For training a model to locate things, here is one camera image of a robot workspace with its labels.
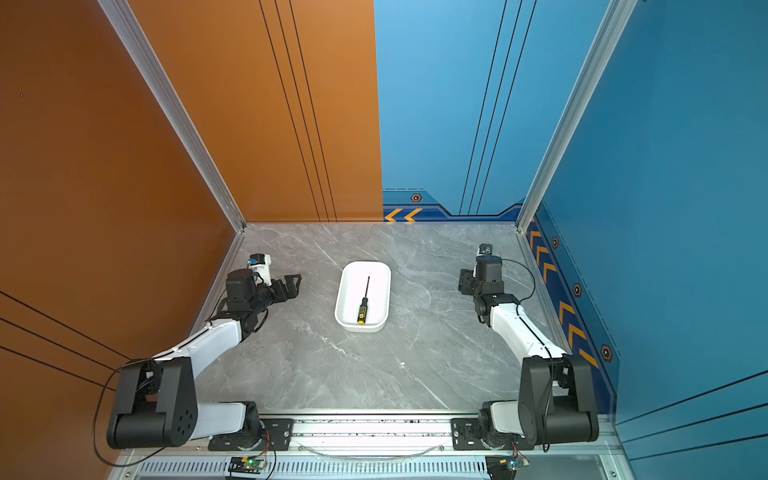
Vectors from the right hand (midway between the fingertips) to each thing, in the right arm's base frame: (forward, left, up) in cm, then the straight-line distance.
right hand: (473, 273), depth 90 cm
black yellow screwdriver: (-6, +34, -10) cm, 36 cm away
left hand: (0, +57, +1) cm, 57 cm away
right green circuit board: (-47, -2, -14) cm, 49 cm away
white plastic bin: (+6, +37, -10) cm, 39 cm away
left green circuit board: (-46, +59, -13) cm, 76 cm away
